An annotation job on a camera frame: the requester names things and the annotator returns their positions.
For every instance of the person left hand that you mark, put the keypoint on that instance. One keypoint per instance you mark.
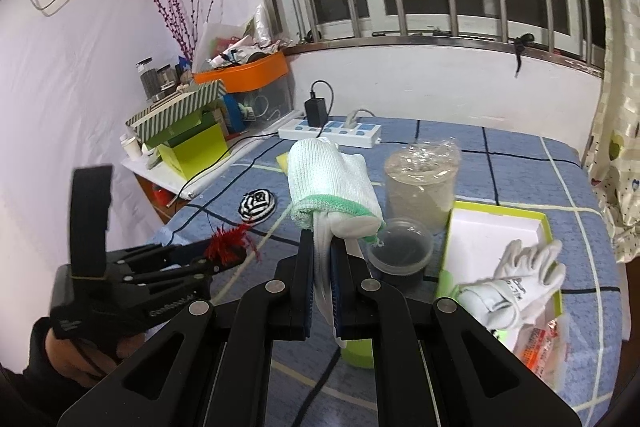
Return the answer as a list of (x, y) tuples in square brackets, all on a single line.
[(78, 362)]

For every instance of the grey work glove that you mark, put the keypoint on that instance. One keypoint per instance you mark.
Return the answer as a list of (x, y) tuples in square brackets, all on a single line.
[(523, 283)]

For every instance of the yellow sponge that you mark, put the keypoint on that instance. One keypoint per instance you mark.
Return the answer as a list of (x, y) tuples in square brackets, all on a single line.
[(282, 161)]

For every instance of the heart patterned curtain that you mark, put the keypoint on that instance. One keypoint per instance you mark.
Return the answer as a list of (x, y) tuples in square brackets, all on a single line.
[(612, 157)]

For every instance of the green plastic jar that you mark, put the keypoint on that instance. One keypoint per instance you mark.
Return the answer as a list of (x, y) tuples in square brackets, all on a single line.
[(358, 353)]

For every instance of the lime green cardboard box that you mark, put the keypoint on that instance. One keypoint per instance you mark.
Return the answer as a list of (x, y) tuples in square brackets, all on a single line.
[(195, 154)]

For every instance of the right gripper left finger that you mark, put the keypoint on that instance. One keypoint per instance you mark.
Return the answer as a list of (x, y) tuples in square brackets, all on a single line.
[(209, 366)]

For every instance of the white power strip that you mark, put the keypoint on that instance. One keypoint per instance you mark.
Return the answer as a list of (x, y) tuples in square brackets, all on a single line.
[(361, 136)]

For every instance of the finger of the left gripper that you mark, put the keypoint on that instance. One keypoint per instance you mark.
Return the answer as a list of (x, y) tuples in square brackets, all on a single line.
[(152, 272), (158, 254)]

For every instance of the green white shallow box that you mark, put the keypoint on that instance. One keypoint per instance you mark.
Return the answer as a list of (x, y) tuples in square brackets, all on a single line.
[(477, 236)]

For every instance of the red tassel ornament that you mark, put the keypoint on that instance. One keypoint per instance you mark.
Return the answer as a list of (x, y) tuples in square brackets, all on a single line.
[(228, 247)]

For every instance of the green striped box lid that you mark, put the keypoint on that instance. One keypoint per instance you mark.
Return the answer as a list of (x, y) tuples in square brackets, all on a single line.
[(152, 121)]

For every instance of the orange lidded storage bin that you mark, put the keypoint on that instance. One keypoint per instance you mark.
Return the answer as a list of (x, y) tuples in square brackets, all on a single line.
[(248, 77)]

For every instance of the black charger with cable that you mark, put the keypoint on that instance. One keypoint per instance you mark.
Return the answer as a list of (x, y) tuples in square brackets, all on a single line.
[(316, 110)]

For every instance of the black white striped ball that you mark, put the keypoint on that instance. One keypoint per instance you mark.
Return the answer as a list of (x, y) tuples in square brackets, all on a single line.
[(257, 206)]

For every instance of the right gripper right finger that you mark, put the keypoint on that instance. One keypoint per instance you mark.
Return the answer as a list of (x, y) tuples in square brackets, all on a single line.
[(434, 364)]

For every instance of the white green-trimmed sock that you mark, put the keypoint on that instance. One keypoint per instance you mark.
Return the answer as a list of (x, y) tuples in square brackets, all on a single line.
[(332, 196)]

